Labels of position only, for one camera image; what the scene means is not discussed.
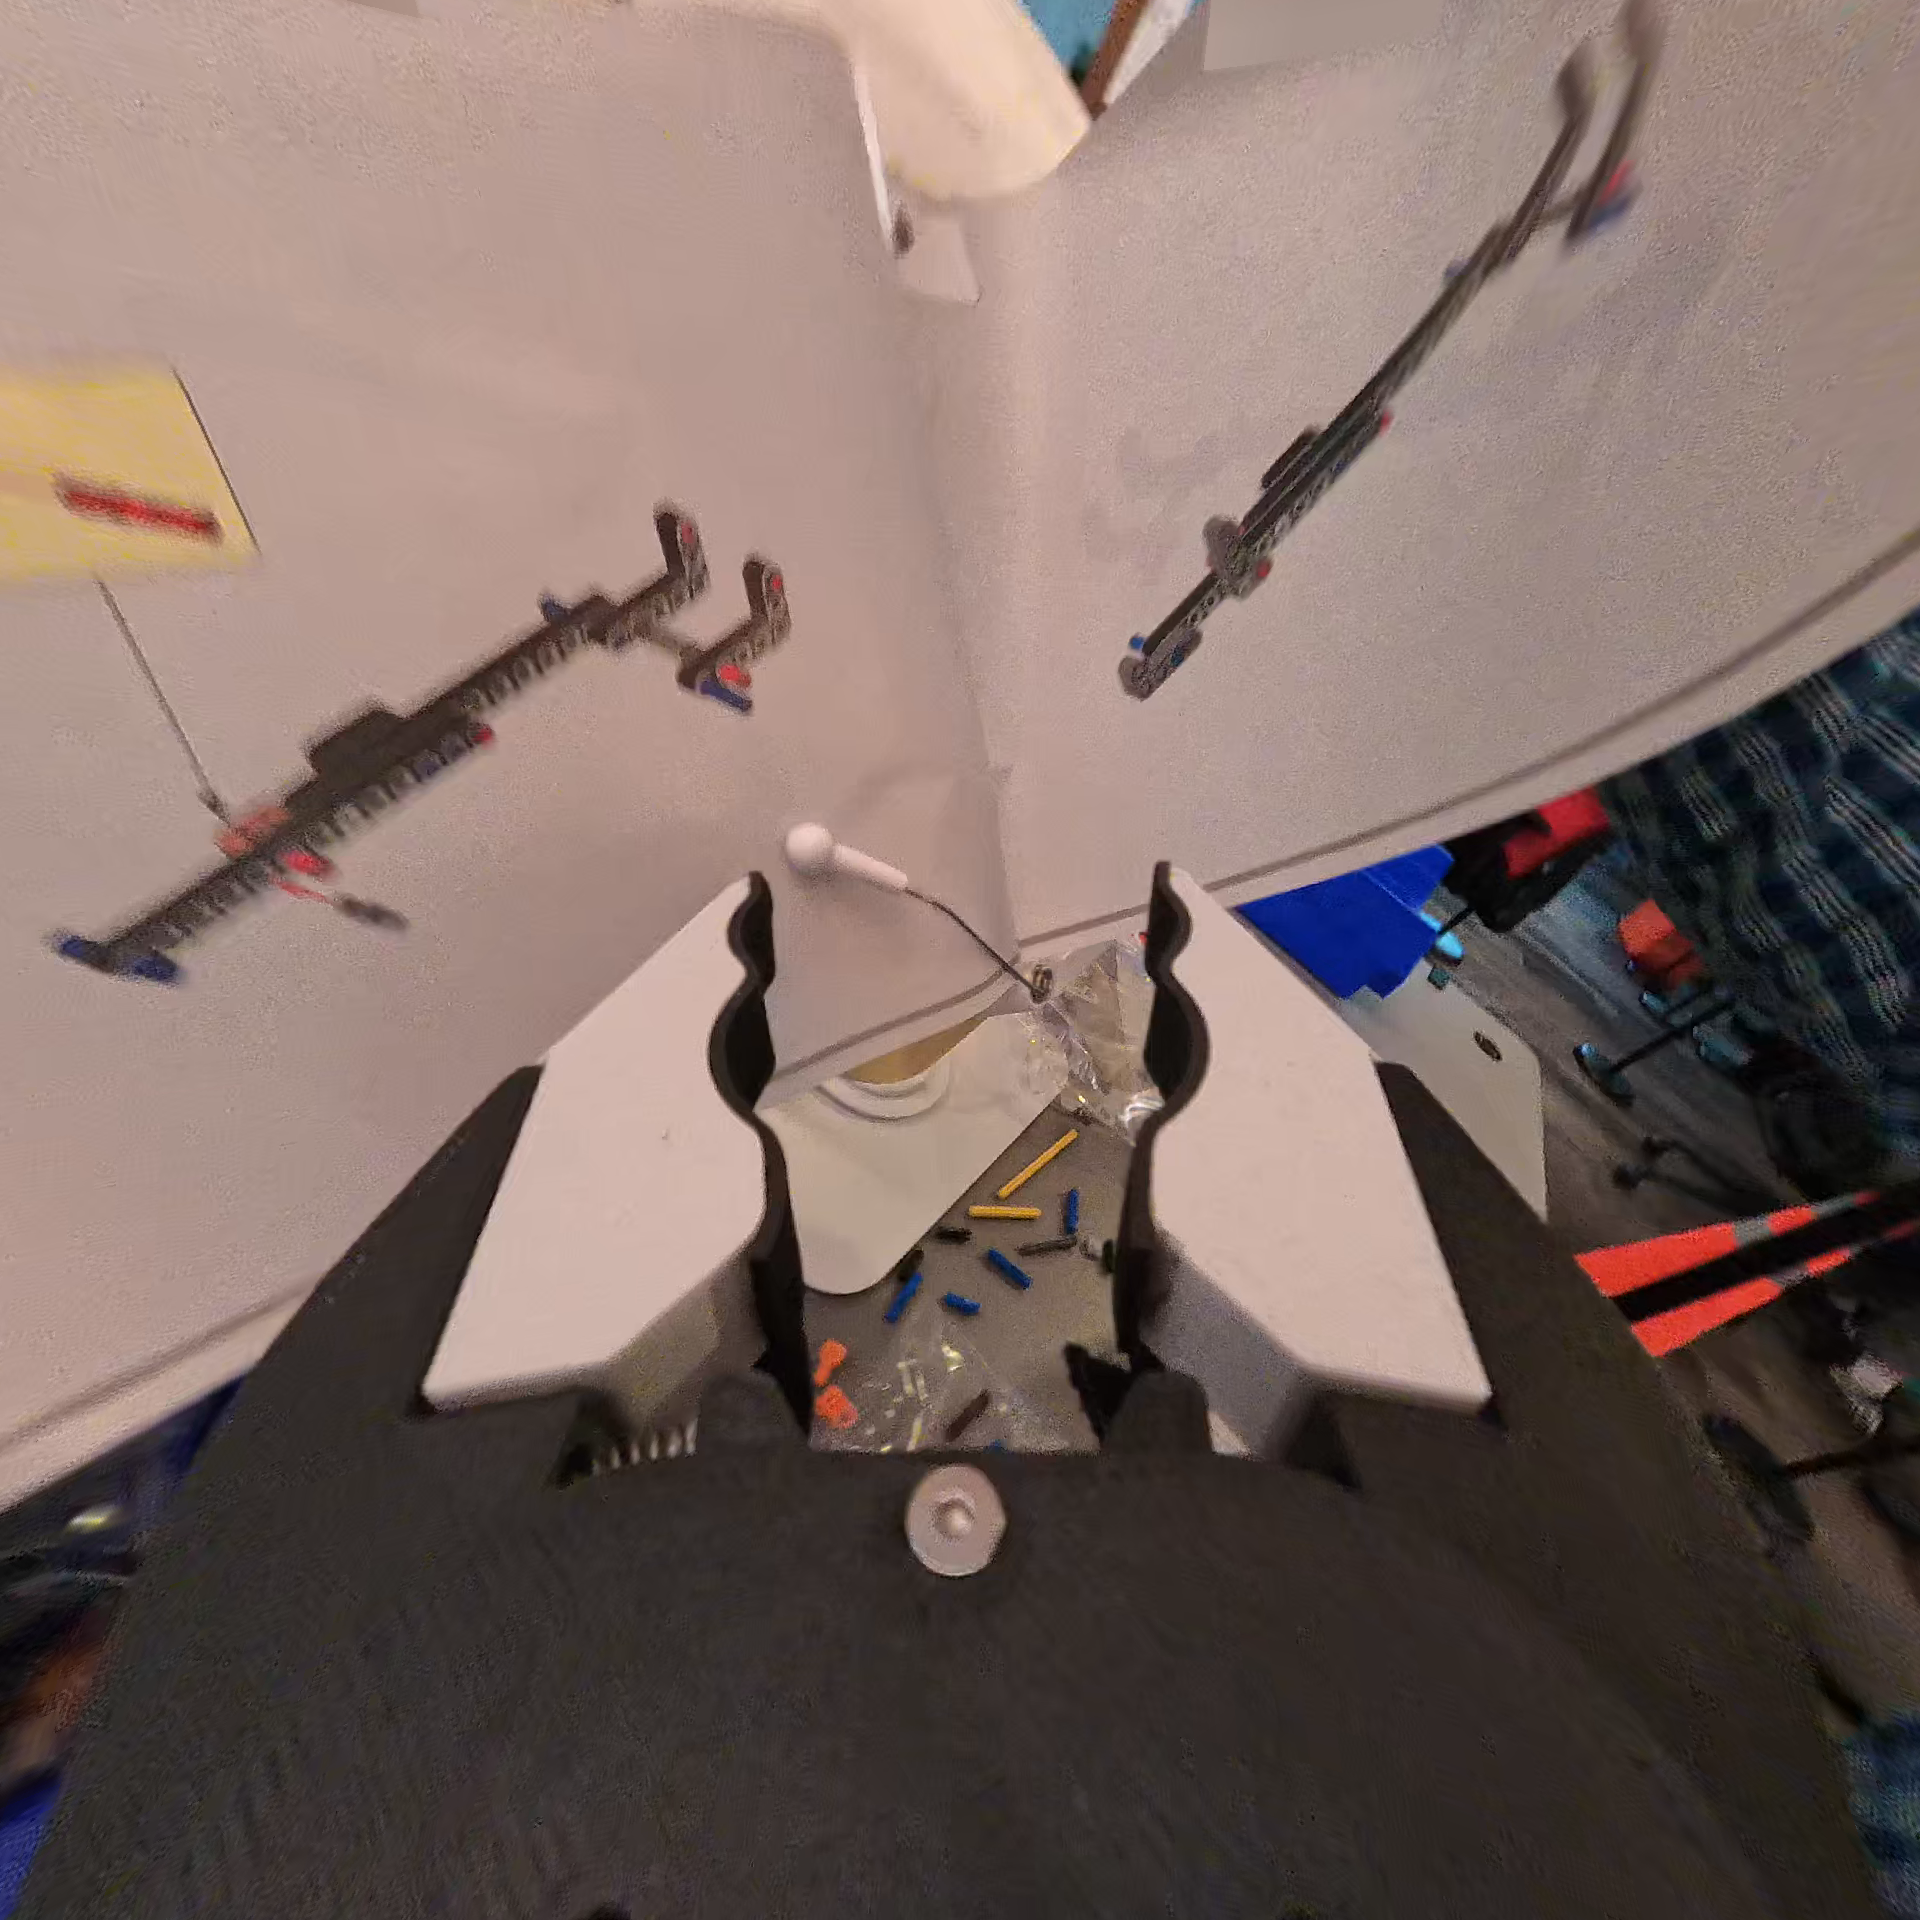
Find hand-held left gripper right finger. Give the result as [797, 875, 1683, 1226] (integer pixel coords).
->
[1113, 861, 1496, 1454]

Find wire page holder white tip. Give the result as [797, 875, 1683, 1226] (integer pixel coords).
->
[783, 822, 1051, 1003]

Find blue plastic storage bin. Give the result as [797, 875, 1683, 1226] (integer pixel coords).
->
[1237, 849, 1456, 1001]

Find person's torso plaid shirt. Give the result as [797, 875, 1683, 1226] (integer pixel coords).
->
[1598, 621, 1920, 1157]

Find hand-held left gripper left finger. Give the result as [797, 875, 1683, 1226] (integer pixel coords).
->
[422, 874, 815, 1449]

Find clear bag small lego parts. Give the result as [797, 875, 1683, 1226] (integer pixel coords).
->
[808, 1320, 1040, 1457]

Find white instruction booklet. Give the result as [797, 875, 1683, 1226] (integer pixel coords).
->
[0, 0, 1920, 1508]

